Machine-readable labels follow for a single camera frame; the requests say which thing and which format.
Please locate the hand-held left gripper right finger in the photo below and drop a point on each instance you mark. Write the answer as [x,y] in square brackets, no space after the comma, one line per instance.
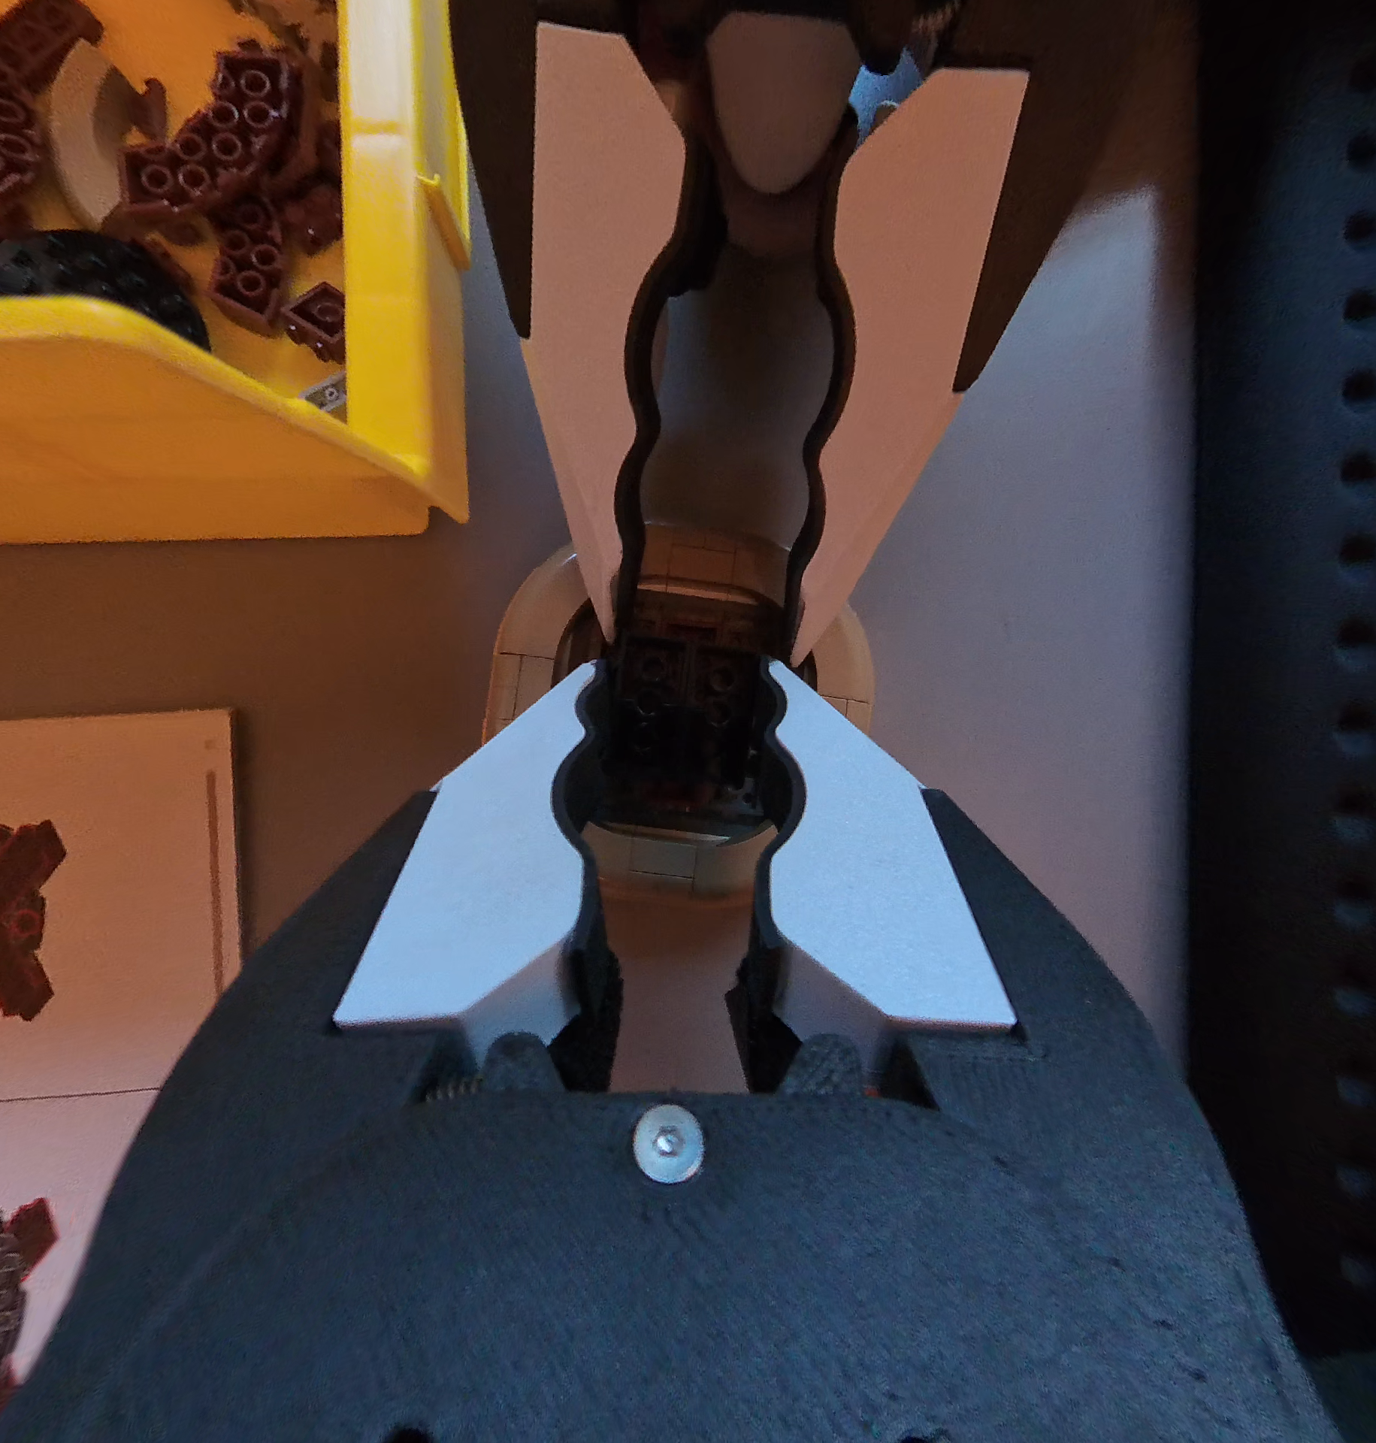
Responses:
[879,901]

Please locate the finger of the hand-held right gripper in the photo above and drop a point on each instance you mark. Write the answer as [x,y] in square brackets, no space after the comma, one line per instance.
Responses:
[911,282]
[587,227]

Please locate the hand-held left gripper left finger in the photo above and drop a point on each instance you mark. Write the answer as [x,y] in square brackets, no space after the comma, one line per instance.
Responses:
[474,901]

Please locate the tan brick pot base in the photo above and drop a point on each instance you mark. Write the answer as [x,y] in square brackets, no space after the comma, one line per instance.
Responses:
[531,632]

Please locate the yellow plastic bin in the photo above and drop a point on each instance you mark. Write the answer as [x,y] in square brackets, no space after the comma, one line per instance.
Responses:
[136,428]

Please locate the pile of small brown bricks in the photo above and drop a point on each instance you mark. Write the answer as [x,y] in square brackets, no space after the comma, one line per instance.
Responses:
[226,169]

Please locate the instruction booklet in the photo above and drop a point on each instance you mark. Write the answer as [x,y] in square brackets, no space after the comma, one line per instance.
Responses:
[136,901]

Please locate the tan arch brick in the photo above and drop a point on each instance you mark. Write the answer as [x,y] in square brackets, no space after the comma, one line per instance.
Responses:
[78,134]

